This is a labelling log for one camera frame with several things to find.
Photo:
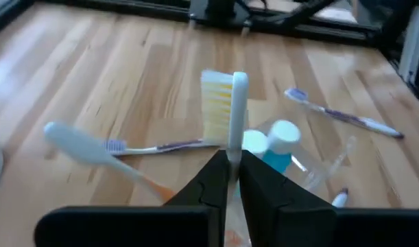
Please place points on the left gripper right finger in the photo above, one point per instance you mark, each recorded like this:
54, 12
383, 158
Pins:
264, 199

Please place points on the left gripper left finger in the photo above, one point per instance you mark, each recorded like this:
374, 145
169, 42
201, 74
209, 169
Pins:
205, 192

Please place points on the blue mouthwash bottle white cap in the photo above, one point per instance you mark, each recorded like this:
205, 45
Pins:
255, 144
284, 135

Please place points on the purple white toothbrush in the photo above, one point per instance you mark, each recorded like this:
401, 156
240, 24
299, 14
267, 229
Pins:
175, 145
367, 123
339, 200

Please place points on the orange toothbrush yellow bristles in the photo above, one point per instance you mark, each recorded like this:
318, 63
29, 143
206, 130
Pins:
238, 113

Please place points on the orange white toothbrush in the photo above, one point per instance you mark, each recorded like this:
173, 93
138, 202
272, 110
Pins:
79, 145

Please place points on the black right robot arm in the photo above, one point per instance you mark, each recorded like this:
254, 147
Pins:
308, 12

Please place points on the clear plastic cup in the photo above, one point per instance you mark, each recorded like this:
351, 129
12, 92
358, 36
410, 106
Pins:
319, 171

